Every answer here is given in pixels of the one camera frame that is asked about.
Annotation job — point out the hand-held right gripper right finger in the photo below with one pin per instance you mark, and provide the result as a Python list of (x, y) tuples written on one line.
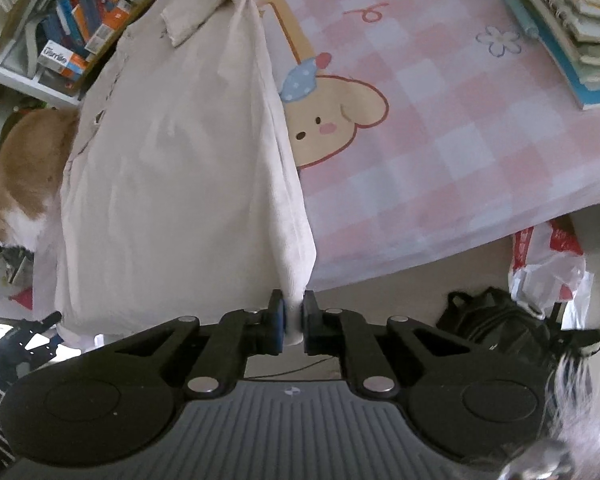
[(307, 322)]

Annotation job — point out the pink checked bed sheet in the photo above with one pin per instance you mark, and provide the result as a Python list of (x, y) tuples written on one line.
[(455, 135)]

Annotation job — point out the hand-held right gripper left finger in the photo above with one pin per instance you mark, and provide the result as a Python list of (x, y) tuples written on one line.
[(279, 320)]

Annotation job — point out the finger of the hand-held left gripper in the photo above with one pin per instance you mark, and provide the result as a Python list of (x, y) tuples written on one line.
[(35, 327)]

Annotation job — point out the cream collared shirt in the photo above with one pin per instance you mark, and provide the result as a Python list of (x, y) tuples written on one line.
[(180, 160)]

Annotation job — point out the stack of notebooks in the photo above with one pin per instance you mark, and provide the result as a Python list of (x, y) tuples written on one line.
[(580, 25)]

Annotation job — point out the tall white orange box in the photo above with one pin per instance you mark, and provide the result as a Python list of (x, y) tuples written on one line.
[(62, 60)]

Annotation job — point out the blurred pale plastic wrap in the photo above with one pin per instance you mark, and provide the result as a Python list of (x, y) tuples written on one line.
[(580, 410)]

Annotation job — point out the red white plastic bag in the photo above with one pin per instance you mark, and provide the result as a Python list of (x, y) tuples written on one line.
[(545, 270)]

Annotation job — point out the orange cat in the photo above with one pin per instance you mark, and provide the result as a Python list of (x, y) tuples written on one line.
[(25, 170)]

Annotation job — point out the wooden bookshelf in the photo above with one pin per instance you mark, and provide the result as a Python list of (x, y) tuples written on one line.
[(10, 25)]

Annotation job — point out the flat orange box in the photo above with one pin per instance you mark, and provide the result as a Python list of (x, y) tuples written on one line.
[(116, 16)]

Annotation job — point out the black backpack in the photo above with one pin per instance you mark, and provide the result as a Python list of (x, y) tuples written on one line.
[(505, 320)]

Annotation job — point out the row of books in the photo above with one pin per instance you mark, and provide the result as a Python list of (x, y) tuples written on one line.
[(80, 0)]

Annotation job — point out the white shelf post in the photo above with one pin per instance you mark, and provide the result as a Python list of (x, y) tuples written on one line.
[(30, 85)]

